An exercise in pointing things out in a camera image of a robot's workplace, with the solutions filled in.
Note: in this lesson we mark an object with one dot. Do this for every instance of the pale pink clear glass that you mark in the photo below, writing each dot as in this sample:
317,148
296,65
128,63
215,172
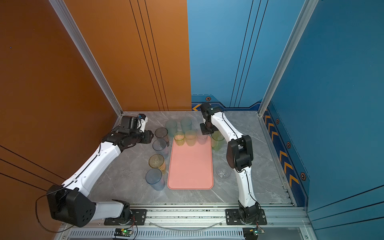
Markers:
202,139

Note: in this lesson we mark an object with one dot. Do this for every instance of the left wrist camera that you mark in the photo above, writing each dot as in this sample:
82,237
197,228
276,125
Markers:
142,121

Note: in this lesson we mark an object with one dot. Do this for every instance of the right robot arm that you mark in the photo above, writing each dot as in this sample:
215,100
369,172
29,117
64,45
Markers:
239,157

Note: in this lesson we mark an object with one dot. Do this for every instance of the yellow-green short glass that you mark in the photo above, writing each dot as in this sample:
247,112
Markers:
190,137

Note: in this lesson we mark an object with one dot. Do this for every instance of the right green circuit board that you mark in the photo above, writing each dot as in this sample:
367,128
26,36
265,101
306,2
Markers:
252,233

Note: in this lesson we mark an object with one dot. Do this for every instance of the aluminium corner post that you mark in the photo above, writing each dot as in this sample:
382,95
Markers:
75,34
295,36

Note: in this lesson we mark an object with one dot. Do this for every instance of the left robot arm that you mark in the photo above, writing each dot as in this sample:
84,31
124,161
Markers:
69,202

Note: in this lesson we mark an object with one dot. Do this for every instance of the aluminium front rail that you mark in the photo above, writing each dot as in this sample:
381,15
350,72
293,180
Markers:
199,222

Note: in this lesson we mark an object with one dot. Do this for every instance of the left green circuit board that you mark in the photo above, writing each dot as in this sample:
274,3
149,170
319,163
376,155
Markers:
123,233

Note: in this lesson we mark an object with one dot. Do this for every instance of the tall green glass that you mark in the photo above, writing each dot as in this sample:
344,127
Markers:
217,140

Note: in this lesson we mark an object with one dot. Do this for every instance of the amber orange glass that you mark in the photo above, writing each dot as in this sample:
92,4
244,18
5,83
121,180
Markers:
157,161

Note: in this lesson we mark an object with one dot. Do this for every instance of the tall blue glass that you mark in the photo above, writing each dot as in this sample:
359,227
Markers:
154,178

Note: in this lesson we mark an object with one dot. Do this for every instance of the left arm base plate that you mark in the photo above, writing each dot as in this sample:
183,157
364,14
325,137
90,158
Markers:
135,216

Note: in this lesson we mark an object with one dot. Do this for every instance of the blue short glass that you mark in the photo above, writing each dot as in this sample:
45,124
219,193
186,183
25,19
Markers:
160,146

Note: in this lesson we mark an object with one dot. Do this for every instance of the green circuit board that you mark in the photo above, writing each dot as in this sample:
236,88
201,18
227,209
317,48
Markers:
252,233
123,233

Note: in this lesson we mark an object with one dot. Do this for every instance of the small green glass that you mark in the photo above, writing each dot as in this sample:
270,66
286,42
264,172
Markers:
179,138

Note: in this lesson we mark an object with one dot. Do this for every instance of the right aluminium corner post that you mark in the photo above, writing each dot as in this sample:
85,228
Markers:
295,36

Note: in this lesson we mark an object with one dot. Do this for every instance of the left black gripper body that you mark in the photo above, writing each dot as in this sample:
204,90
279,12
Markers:
141,137

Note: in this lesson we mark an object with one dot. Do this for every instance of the smoky grey glass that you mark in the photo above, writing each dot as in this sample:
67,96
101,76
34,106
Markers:
162,133

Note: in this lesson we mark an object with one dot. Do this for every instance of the left aluminium corner post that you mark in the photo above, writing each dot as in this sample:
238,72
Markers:
75,34

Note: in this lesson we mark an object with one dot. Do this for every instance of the pink plastic tray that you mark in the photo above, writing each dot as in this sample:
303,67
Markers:
191,168

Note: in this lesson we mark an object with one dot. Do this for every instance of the clear short glass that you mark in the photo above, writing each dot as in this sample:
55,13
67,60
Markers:
223,172

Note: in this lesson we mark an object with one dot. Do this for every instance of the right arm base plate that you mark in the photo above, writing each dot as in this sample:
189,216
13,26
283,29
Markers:
235,217

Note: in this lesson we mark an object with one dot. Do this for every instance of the teal textured glass right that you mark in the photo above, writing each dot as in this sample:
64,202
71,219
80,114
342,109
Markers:
186,124

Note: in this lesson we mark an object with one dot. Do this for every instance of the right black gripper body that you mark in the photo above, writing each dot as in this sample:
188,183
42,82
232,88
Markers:
207,128

